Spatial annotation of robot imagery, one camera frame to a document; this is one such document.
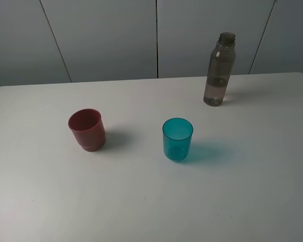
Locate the teal transparent plastic cup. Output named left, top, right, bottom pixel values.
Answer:
left=162, top=117, right=194, bottom=162

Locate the transparent brown plastic bottle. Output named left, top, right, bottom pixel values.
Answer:
left=204, top=32, right=236, bottom=106

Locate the red plastic cup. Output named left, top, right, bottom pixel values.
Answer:
left=68, top=108, right=106, bottom=152

